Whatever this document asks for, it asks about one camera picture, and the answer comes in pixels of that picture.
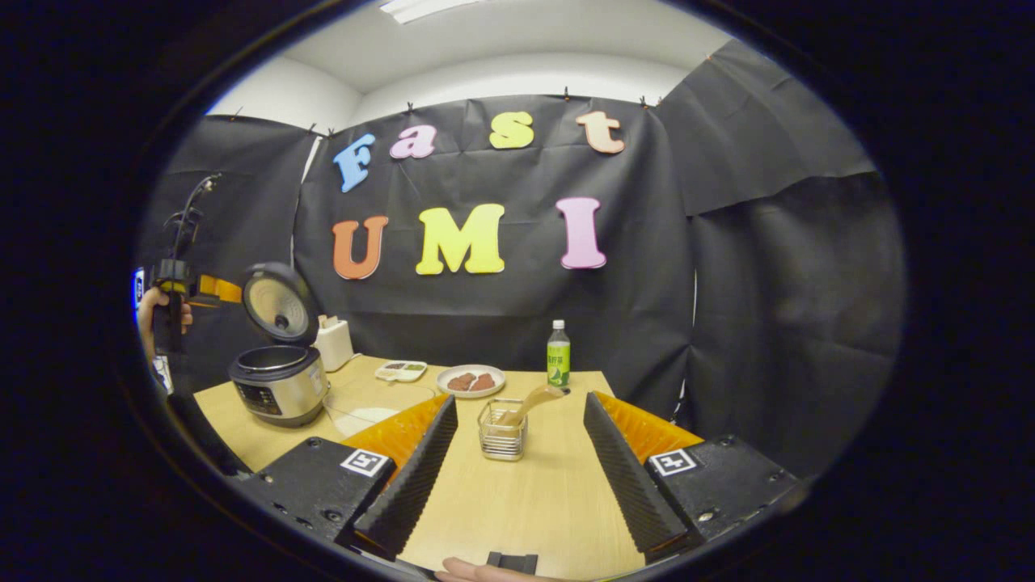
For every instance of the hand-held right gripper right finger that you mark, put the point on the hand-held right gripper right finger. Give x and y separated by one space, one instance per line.
627 485

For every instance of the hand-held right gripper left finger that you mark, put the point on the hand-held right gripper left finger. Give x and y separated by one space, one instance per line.
408 485

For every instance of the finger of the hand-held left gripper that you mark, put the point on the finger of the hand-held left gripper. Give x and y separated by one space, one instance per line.
218 289

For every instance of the dark grey rice cooker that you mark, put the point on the dark grey rice cooker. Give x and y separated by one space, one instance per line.
279 388

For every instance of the wooden spoon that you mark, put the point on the wooden spoon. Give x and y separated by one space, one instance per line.
525 404

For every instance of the computer monitor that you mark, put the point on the computer monitor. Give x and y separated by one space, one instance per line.
138 287

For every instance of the white round plate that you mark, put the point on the white round plate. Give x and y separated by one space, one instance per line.
471 394

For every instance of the white divided condiment dish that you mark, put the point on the white divided condiment dish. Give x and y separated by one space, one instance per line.
400 371

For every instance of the red meat piece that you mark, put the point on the red meat piece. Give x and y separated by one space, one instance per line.
485 381
461 382

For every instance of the white toaster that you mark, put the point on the white toaster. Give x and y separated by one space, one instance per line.
333 343

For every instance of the green tea bottle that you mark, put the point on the green tea bottle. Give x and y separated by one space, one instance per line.
559 360

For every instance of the black backdrop cloth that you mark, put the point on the black backdrop cloth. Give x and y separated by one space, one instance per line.
728 283

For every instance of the large ceiling light panel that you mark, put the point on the large ceiling light panel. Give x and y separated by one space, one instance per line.
428 8

